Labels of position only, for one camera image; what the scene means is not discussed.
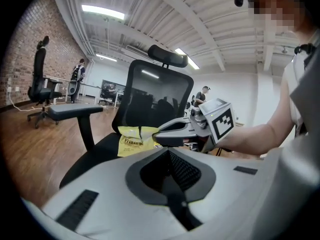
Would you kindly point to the person's right forearm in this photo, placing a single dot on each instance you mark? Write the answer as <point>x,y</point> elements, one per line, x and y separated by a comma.
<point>257,139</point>

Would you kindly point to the black wall screen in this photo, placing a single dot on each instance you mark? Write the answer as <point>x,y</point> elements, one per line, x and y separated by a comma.
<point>117,86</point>

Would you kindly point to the long ceiling light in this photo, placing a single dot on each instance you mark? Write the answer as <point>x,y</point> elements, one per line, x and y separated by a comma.
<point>187,58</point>
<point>106,57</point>
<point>102,11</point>

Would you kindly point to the grey chair backrest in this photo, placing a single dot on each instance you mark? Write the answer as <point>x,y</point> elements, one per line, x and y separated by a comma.
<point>72,87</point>

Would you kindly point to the black high-back office chair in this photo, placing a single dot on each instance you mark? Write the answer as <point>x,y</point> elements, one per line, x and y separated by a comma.
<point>40,84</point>

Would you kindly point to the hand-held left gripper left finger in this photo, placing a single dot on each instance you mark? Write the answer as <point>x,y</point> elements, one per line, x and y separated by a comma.
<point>110,184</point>

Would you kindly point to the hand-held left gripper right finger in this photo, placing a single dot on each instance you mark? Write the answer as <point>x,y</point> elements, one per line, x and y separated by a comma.
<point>232,196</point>

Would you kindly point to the yellow snack packet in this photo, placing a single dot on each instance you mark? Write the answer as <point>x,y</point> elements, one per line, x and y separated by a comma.
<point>133,140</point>

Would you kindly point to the black mesh office chair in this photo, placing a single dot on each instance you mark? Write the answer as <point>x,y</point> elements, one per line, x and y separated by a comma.
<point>152,101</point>

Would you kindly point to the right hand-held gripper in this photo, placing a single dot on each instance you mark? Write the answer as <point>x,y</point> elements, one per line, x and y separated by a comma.
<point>220,121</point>

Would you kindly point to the white desk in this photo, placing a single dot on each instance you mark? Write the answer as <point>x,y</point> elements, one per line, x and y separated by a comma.
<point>87,85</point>

